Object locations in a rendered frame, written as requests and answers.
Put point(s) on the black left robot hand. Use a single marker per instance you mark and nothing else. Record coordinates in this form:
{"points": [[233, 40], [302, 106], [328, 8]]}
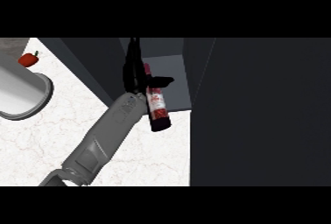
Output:
{"points": [[131, 75]]}

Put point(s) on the dark red wine bottle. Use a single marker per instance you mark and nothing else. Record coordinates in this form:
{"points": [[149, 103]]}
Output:
{"points": [[156, 114]]}

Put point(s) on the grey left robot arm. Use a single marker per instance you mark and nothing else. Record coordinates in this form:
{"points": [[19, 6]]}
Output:
{"points": [[103, 134]]}

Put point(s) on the dark grey open cabinet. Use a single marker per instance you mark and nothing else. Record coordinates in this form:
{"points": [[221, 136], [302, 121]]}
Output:
{"points": [[99, 64]]}

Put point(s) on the dark grey cabinet door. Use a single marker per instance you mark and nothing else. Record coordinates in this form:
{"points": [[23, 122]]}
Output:
{"points": [[266, 116]]}

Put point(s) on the red bell pepper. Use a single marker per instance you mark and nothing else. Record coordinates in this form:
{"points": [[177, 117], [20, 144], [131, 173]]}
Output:
{"points": [[28, 59]]}

